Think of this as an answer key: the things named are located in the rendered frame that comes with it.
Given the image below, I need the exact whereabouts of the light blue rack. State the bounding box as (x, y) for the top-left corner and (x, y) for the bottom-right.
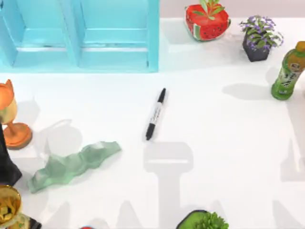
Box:
(0, 0), (160, 74)

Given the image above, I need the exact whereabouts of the green crumpled cloth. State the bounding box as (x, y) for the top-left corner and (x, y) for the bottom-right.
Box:
(27, 141), (122, 194)

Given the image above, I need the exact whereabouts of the green bottle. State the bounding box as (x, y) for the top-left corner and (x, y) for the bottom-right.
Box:
(271, 41), (305, 101)

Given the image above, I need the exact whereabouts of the green plant black pot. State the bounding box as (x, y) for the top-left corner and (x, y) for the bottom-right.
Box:
(175, 209), (230, 229)

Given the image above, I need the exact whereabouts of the red watermelon plant pot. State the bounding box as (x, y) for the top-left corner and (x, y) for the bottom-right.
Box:
(184, 0), (231, 42)

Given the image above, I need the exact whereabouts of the black marker pen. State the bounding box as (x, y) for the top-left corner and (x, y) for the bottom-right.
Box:
(145, 87), (167, 141)

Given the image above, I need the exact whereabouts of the purple flower black pot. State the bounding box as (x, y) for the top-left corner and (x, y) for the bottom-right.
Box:
(239, 15), (285, 62)

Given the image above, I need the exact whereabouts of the gold trophy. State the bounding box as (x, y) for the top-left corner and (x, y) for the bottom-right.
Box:
(0, 185), (42, 229)

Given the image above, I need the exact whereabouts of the orange trophy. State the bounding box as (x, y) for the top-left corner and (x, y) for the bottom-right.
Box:
(0, 79), (33, 151)

